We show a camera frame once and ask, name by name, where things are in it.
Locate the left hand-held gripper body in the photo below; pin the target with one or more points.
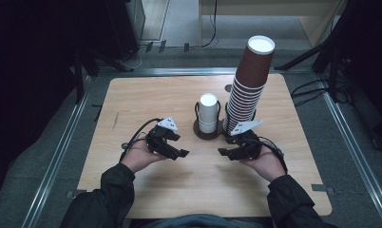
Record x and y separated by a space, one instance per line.
157 139

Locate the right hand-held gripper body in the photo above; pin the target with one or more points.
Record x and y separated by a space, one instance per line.
251 144

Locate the stack of brown paper cups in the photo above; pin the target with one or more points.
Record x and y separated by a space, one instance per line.
243 104

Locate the white paper cup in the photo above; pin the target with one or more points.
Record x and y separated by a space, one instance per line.
208 107
207 126

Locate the single brown ribbed paper cup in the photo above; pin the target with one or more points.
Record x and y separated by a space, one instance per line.
254 68

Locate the person's left hand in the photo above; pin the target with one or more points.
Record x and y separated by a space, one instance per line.
138 156

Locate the person's right hand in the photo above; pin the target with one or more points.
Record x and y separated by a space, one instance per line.
268 164

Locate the dark round disc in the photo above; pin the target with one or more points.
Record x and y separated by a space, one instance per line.
228 88

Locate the person's blue clothing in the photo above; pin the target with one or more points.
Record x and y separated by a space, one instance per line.
198 221

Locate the black metal stand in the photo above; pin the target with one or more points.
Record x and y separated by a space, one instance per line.
79 79

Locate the black cabinet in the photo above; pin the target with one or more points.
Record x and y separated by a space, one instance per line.
122 25

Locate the black tripod stand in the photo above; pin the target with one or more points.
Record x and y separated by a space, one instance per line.
325 47

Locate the light wooden furniture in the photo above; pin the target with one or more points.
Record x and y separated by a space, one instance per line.
315 25

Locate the grey table bracket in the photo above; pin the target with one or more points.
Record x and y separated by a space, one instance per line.
322 188
75 193

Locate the metal floor rail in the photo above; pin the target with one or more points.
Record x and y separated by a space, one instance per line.
53 164
353 142

